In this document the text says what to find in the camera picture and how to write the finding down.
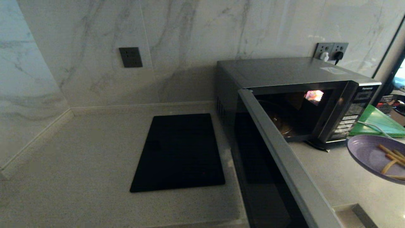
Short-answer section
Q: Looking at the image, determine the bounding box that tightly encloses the purple plastic plate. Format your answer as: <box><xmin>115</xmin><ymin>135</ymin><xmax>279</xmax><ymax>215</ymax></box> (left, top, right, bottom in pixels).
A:
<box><xmin>347</xmin><ymin>134</ymin><xmax>405</xmax><ymax>186</ymax></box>

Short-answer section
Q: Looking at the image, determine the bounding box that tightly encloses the black silver microwave oven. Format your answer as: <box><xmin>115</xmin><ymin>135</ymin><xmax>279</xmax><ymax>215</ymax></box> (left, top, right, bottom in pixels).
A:
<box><xmin>216</xmin><ymin>57</ymin><xmax>382</xmax><ymax>151</ymax></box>

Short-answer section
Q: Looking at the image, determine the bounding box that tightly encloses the black glass induction cooktop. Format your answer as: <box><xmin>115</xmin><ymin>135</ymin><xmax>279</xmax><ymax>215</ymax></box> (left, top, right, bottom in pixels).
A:
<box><xmin>129</xmin><ymin>113</ymin><xmax>226</xmax><ymax>193</ymax></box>

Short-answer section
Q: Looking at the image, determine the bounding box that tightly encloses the dark cloth pad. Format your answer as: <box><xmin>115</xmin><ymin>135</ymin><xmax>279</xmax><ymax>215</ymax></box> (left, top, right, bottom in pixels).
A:
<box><xmin>305</xmin><ymin>138</ymin><xmax>349</xmax><ymax>151</ymax></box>

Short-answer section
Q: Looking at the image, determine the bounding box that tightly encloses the green plastic cutting board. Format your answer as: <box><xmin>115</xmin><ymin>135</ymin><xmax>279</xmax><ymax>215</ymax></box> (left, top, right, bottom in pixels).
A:
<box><xmin>349</xmin><ymin>104</ymin><xmax>405</xmax><ymax>138</ymax></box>

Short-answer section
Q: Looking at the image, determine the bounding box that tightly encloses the dark single wall socket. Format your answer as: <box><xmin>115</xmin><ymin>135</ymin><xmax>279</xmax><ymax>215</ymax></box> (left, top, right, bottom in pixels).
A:
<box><xmin>119</xmin><ymin>47</ymin><xmax>144</xmax><ymax>68</ymax></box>

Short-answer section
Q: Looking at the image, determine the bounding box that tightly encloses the grey double wall socket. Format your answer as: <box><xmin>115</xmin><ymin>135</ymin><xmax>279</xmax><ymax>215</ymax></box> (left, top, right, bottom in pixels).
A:
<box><xmin>313</xmin><ymin>42</ymin><xmax>349</xmax><ymax>62</ymax></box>

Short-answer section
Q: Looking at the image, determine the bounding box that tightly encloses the white power cable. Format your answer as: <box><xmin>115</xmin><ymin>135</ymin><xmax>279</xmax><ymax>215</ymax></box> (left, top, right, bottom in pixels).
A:
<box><xmin>357</xmin><ymin>121</ymin><xmax>396</xmax><ymax>140</ymax></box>

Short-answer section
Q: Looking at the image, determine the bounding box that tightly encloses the metal shopping cart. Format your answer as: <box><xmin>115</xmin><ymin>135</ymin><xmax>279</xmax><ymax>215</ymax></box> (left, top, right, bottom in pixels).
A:
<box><xmin>378</xmin><ymin>93</ymin><xmax>405</xmax><ymax>116</ymax></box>

